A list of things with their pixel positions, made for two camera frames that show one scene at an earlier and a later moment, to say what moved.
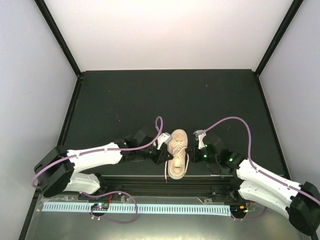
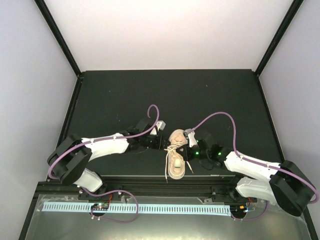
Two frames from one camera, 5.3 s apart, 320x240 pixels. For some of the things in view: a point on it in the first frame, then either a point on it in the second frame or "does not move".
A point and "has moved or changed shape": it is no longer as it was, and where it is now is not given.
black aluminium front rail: [212, 187] does not move
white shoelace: [179, 145] has moved or changed shape
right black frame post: [294, 8] does not move
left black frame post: [51, 22] does not move
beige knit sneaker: [177, 145] does not move
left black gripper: [160, 158] → [161, 142]
